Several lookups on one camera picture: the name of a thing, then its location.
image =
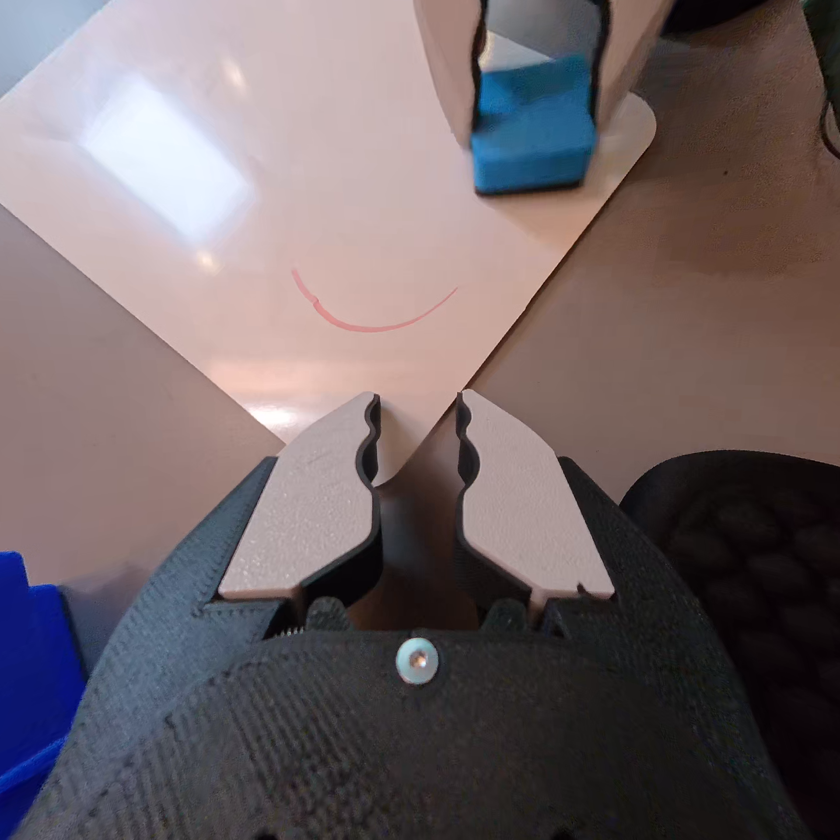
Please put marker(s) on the small white whiteboard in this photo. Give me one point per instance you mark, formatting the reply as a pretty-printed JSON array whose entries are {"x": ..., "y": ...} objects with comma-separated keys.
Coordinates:
[{"x": 328, "y": 197}]

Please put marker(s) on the blue plastic bin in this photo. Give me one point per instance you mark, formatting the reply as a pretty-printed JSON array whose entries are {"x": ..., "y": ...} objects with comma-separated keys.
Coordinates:
[{"x": 33, "y": 656}]

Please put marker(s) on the blue whiteboard eraser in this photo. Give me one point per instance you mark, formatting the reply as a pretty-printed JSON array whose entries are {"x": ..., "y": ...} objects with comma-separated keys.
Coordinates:
[{"x": 531, "y": 131}]

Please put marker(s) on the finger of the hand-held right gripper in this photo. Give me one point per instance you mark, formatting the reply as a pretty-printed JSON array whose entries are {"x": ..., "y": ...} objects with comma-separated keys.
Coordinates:
[
  {"x": 449, "y": 52},
  {"x": 630, "y": 46}
]

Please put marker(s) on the black mesh armrest pad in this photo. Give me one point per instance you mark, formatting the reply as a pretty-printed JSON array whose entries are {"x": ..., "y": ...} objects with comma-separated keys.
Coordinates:
[
  {"x": 709, "y": 13},
  {"x": 754, "y": 590}
]

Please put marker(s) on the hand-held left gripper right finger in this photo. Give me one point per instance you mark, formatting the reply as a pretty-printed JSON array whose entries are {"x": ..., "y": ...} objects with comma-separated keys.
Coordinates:
[{"x": 531, "y": 518}]

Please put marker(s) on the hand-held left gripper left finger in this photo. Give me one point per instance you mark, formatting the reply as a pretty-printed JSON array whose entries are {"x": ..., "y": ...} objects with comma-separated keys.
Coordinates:
[{"x": 308, "y": 518}]

